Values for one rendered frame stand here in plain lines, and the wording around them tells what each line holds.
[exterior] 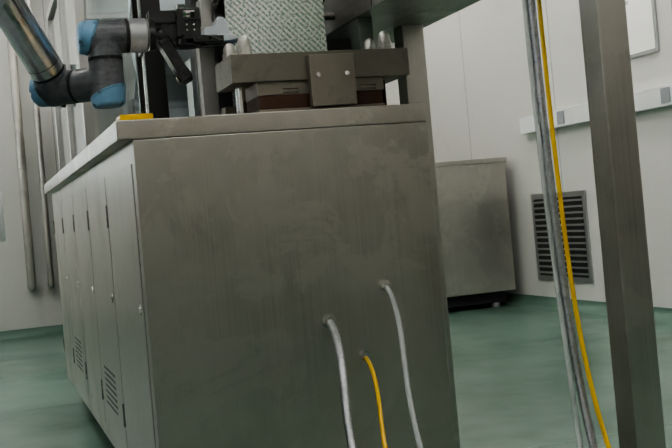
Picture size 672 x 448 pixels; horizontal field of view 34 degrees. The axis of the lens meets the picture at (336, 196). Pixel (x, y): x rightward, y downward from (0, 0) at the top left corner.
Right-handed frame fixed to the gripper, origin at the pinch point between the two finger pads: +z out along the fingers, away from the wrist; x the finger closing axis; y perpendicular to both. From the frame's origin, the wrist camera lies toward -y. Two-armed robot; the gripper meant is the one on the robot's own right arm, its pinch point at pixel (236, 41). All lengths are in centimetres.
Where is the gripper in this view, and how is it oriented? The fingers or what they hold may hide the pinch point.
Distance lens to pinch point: 254.1
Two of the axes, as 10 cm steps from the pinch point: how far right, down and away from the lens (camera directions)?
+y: -0.9, -10.0, 0.1
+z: 9.5, -0.8, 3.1
